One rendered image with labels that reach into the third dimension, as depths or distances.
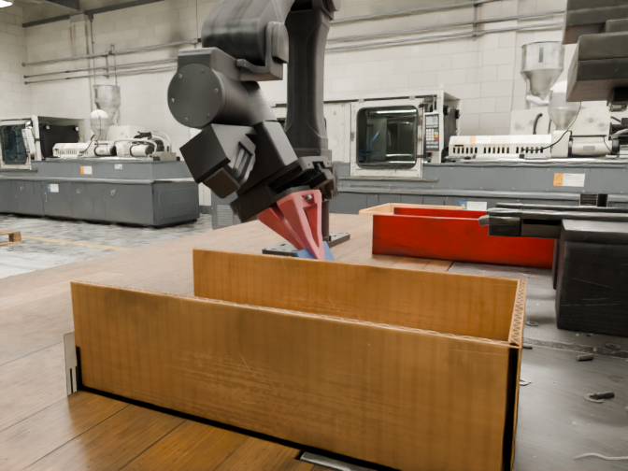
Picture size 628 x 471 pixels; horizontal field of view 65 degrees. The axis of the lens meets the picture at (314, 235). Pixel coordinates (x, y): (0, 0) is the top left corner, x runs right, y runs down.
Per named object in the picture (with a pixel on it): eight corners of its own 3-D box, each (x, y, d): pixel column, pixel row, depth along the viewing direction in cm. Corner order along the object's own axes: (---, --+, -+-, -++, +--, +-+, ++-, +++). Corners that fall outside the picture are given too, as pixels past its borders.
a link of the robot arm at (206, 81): (241, 126, 43) (242, -17, 42) (156, 128, 45) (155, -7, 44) (288, 140, 54) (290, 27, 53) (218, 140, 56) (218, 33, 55)
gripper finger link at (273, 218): (342, 250, 47) (298, 164, 47) (286, 279, 50) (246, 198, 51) (366, 238, 53) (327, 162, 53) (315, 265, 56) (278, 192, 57)
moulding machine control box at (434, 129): (421, 152, 484) (422, 112, 478) (427, 152, 504) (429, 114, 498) (440, 151, 476) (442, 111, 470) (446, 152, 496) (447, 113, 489)
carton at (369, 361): (198, 338, 41) (194, 247, 40) (519, 398, 31) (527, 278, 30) (67, 408, 30) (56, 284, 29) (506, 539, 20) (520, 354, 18)
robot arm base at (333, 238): (352, 193, 85) (315, 192, 88) (302, 203, 67) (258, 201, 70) (351, 238, 87) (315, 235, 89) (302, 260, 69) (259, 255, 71)
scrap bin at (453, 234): (392, 241, 83) (393, 206, 82) (556, 253, 73) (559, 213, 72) (371, 254, 73) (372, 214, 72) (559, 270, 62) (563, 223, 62)
